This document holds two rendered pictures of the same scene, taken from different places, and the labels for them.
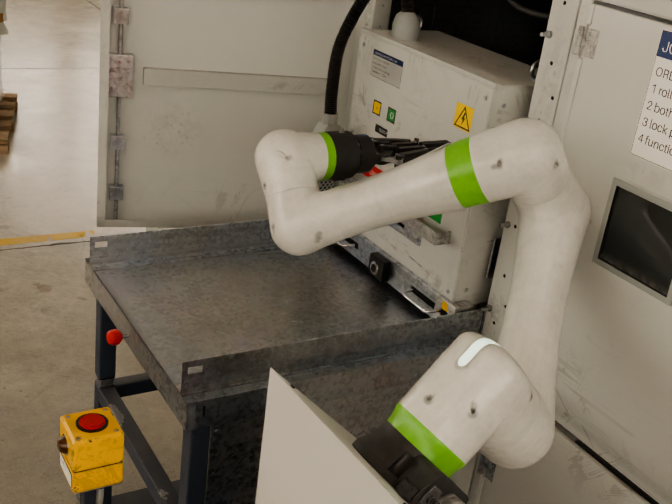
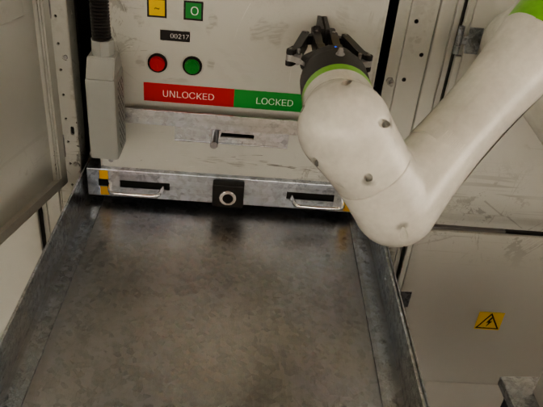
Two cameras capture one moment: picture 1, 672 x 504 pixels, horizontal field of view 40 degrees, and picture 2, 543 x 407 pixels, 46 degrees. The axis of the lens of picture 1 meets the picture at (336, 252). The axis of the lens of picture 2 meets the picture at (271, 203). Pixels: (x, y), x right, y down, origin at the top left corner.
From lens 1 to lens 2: 1.55 m
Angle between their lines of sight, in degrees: 53
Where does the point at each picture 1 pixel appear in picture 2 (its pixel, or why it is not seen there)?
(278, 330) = (292, 335)
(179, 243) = (17, 336)
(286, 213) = (419, 199)
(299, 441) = not seen: outside the picture
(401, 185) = (525, 87)
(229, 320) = (246, 372)
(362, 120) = (126, 32)
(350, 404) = not seen: hidden behind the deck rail
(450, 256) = not seen: hidden behind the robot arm
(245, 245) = (53, 271)
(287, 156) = (389, 121)
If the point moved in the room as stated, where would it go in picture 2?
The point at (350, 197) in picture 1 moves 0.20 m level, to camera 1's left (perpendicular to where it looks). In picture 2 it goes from (476, 132) to (415, 199)
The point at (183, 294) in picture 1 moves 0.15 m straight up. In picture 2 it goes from (145, 393) to (143, 313)
